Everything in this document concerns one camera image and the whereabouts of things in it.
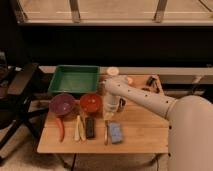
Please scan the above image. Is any wooden folding table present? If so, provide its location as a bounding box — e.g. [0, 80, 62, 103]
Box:
[36, 73, 171, 155]

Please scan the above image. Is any green plastic tray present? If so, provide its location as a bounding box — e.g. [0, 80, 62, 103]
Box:
[48, 65, 100, 94]

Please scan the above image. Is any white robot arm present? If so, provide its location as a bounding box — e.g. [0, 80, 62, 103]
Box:
[104, 76, 213, 171]

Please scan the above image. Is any black small clip object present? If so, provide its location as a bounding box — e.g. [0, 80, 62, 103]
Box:
[146, 76, 156, 86]

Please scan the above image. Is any red chili pepper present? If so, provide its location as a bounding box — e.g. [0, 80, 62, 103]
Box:
[55, 117, 65, 142]

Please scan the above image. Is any small metal cup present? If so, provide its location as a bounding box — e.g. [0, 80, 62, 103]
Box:
[118, 98, 126, 112]

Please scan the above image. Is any blue sponge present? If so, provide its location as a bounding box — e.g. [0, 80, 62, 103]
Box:
[109, 122, 123, 144]

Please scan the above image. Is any dark brown rectangular block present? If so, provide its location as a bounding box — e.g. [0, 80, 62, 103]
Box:
[85, 117, 95, 139]

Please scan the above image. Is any metal fork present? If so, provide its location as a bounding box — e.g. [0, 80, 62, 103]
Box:
[104, 120, 108, 145]

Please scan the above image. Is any black chair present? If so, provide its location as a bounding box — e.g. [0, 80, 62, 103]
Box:
[0, 62, 51, 164]

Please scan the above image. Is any purple bowl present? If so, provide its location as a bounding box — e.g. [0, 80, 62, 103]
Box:
[49, 93, 75, 116]

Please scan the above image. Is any white lidded cup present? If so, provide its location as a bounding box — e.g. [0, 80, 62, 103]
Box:
[107, 67, 119, 76]

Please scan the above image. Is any red bowl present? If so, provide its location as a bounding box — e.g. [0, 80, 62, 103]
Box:
[80, 93, 102, 114]

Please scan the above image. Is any cream banana peel toy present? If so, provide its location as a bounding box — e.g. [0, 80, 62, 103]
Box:
[74, 115, 86, 141]

